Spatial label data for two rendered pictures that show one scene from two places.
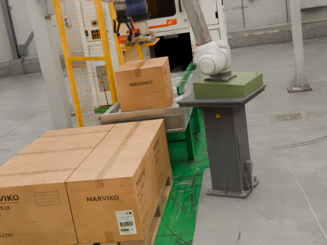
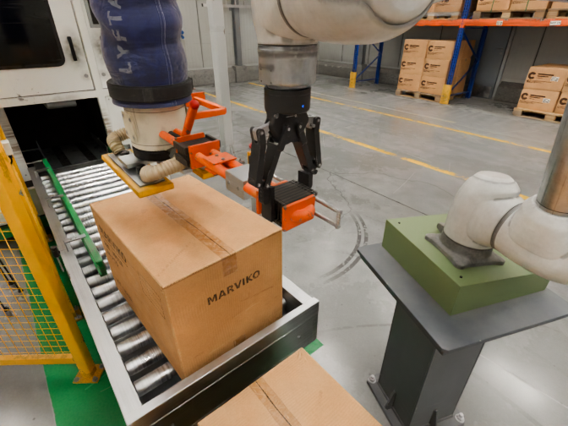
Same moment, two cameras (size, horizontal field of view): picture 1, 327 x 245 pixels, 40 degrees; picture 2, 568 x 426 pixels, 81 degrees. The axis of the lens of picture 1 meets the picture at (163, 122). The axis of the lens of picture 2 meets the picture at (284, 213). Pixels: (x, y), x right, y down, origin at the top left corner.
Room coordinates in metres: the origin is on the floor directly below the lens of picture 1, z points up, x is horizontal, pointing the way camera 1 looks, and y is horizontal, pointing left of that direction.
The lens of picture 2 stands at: (3.08, 0.62, 1.51)
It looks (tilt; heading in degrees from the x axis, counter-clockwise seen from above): 30 degrees down; 310
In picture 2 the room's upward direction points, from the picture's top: straight up
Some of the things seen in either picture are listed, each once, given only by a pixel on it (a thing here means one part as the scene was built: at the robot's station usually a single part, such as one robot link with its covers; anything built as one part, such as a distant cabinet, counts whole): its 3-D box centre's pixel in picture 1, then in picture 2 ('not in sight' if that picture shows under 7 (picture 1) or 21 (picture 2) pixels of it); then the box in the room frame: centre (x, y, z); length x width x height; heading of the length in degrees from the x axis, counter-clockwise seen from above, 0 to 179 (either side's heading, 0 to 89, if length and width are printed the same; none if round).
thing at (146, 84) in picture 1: (146, 85); (188, 262); (3.97, 0.10, 0.75); 0.60 x 0.40 x 0.40; 173
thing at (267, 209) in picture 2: not in sight; (267, 202); (3.44, 0.23, 1.23); 0.03 x 0.01 x 0.07; 169
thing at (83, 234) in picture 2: not in sight; (58, 203); (5.19, 0.16, 0.60); 1.60 x 0.10 x 0.09; 169
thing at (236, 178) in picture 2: not in sight; (246, 181); (3.56, 0.17, 1.22); 0.07 x 0.07 x 0.04; 80
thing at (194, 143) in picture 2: (133, 33); (198, 150); (3.77, 0.13, 1.23); 0.10 x 0.08 x 0.06; 80
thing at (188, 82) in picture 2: (136, 16); (152, 86); (4.01, 0.09, 1.36); 0.23 x 0.23 x 0.04
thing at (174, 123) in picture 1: (142, 126); (241, 375); (3.64, 0.17, 0.48); 0.70 x 0.03 x 0.15; 79
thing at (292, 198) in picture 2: (123, 39); (285, 204); (3.42, 0.20, 1.22); 0.08 x 0.07 x 0.05; 170
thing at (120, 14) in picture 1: (121, 16); (286, 114); (3.43, 0.19, 1.38); 0.08 x 0.07 x 0.09; 79
